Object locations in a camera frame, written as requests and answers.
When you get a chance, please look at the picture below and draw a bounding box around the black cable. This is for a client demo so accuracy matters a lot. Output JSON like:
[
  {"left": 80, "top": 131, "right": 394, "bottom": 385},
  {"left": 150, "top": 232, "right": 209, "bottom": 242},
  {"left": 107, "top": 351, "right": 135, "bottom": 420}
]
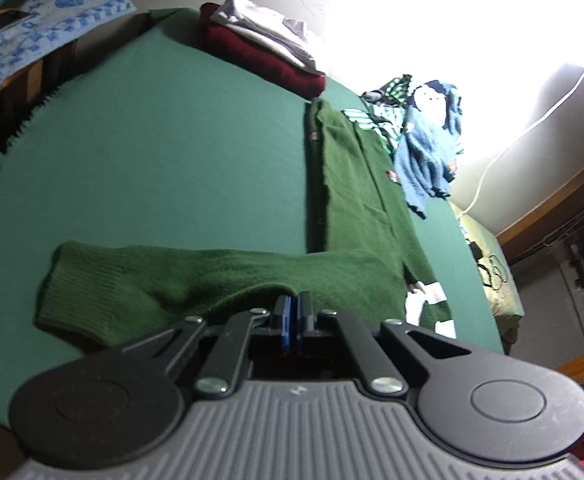
[{"left": 467, "top": 242, "right": 510, "bottom": 292}]

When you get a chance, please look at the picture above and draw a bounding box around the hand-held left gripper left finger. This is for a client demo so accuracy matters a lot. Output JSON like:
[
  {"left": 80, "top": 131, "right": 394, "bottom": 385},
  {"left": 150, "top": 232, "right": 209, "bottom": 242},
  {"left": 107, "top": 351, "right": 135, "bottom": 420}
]
[{"left": 122, "top": 295, "right": 293, "bottom": 398}]

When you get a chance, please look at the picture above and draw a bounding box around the folded dark red sweater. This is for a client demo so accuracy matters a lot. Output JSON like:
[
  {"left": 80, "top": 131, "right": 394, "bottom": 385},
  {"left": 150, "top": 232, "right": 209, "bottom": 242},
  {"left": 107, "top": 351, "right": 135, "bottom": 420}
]
[{"left": 199, "top": 2, "right": 327, "bottom": 99}]

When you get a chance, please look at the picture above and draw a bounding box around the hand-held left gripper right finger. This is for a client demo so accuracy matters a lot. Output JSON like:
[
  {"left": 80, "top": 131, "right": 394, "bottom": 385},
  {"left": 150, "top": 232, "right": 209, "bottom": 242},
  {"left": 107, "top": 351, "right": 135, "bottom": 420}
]
[{"left": 296, "top": 292, "right": 504, "bottom": 399}]

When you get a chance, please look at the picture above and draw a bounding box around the green white striped sweater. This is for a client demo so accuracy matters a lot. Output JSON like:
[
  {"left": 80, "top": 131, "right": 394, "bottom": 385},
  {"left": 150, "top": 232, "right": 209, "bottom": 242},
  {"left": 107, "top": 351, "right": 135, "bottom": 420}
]
[{"left": 34, "top": 97, "right": 459, "bottom": 351}]

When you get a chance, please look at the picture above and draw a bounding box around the pale floral bed sheet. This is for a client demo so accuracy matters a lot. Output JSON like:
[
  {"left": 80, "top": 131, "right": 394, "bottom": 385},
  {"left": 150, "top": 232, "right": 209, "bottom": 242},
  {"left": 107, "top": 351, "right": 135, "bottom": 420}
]
[{"left": 449, "top": 202, "right": 526, "bottom": 319}]

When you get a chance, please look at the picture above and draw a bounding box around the wooden side table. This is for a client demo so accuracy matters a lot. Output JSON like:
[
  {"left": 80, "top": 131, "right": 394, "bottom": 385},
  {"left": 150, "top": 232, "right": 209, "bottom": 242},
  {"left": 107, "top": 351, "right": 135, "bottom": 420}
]
[{"left": 0, "top": 40, "right": 80, "bottom": 128}]

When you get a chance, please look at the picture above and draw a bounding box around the white cable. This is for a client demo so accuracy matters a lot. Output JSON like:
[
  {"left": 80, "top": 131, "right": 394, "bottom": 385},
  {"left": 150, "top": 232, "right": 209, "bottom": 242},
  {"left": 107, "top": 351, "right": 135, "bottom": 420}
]
[{"left": 452, "top": 46, "right": 584, "bottom": 217}]

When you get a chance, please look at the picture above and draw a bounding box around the blue knit sweater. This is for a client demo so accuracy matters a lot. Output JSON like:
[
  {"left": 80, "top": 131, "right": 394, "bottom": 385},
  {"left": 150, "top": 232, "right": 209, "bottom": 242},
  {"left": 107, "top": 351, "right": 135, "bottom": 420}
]
[{"left": 394, "top": 80, "right": 466, "bottom": 219}]

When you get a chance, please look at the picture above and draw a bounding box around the blue patterned towel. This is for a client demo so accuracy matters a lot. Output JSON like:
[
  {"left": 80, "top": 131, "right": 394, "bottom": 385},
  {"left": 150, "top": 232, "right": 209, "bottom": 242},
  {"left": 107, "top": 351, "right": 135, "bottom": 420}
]
[{"left": 0, "top": 0, "right": 137, "bottom": 111}]

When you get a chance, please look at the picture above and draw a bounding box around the green white striped shirt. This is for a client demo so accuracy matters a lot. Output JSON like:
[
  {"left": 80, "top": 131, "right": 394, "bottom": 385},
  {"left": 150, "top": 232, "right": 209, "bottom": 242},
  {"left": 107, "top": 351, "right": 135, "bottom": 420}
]
[{"left": 342, "top": 74, "right": 466, "bottom": 157}]

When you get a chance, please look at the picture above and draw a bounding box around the folded white shirt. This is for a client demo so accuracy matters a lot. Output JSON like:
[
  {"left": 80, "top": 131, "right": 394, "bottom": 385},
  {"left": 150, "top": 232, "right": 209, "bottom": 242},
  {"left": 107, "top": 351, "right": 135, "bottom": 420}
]
[{"left": 209, "top": 0, "right": 319, "bottom": 74}]

